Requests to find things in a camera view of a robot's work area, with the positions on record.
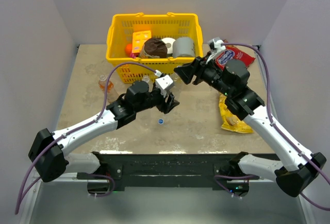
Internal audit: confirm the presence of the white tape roll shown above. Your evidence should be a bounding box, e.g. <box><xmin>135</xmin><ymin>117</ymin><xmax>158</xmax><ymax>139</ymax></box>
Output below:
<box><xmin>161</xmin><ymin>37</ymin><xmax>176</xmax><ymax>57</ymax></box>

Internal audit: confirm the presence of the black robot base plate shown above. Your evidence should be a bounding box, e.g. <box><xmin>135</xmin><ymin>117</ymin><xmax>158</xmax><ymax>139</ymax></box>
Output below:
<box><xmin>77</xmin><ymin>152</ymin><xmax>247</xmax><ymax>191</ymax></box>

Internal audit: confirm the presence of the grey tape roll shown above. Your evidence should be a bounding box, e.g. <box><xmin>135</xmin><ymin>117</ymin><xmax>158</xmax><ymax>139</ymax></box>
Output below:
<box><xmin>172</xmin><ymin>37</ymin><xmax>195</xmax><ymax>58</ymax></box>

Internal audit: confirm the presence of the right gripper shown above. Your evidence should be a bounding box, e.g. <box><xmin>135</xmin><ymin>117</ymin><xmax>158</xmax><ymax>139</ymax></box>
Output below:
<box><xmin>174</xmin><ymin>51</ymin><xmax>232</xmax><ymax>97</ymax></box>

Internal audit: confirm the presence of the orange ball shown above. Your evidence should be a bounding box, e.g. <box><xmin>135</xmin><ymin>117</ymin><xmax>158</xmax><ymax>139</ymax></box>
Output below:
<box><xmin>125</xmin><ymin>43</ymin><xmax>132</xmax><ymax>57</ymax></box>

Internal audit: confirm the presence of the clear bottle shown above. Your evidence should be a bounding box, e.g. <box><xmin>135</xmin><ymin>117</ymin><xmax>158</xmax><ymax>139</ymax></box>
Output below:
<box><xmin>142</xmin><ymin>75</ymin><xmax>151</xmax><ymax>83</ymax></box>
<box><xmin>170</xmin><ymin>73</ymin><xmax>185</xmax><ymax>100</ymax></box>

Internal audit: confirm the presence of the yellow chips bag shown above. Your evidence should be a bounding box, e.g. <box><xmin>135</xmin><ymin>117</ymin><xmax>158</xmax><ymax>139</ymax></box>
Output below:
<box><xmin>219</xmin><ymin>94</ymin><xmax>253</xmax><ymax>134</ymax></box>

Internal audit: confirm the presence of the brown wrapped package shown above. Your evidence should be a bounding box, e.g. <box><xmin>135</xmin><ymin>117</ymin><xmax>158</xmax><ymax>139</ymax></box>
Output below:
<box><xmin>139</xmin><ymin>38</ymin><xmax>168</xmax><ymax>59</ymax></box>

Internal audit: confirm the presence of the red snack bag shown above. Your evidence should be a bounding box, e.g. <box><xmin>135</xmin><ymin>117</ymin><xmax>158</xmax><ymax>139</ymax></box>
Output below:
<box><xmin>215</xmin><ymin>45</ymin><xmax>255</xmax><ymax>69</ymax></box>

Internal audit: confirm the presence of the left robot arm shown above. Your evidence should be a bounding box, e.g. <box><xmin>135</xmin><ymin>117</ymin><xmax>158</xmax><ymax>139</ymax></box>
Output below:
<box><xmin>28</xmin><ymin>76</ymin><xmax>179</xmax><ymax>182</ymax></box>

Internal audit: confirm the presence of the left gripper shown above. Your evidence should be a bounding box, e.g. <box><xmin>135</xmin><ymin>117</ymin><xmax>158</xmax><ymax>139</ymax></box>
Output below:
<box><xmin>135</xmin><ymin>85</ymin><xmax>179</xmax><ymax>114</ymax></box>

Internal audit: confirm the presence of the yellow plastic shopping basket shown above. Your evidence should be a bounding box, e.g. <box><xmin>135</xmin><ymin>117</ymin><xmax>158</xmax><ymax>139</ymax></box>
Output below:
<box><xmin>106</xmin><ymin>12</ymin><xmax>204</xmax><ymax>83</ymax></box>

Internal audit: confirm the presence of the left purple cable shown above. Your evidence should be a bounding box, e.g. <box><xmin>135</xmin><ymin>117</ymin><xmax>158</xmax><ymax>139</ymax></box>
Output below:
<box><xmin>14</xmin><ymin>62</ymin><xmax>163</xmax><ymax>215</ymax></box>

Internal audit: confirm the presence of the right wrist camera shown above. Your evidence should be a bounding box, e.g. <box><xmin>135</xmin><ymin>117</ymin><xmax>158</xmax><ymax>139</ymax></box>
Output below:
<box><xmin>206</xmin><ymin>37</ymin><xmax>226</xmax><ymax>64</ymax></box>

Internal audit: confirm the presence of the orange tea bottle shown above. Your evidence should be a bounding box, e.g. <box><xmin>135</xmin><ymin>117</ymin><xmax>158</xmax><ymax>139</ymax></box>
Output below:
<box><xmin>98</xmin><ymin>75</ymin><xmax>119</xmax><ymax>103</ymax></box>

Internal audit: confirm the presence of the orange juice carton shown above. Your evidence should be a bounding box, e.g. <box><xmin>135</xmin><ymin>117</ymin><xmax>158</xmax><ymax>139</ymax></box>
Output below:
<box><xmin>131</xmin><ymin>30</ymin><xmax>152</xmax><ymax>54</ymax></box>

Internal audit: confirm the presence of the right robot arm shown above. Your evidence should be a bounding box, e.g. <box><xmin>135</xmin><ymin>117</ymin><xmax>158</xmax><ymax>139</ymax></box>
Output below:
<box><xmin>174</xmin><ymin>57</ymin><xmax>326</xmax><ymax>197</ymax></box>

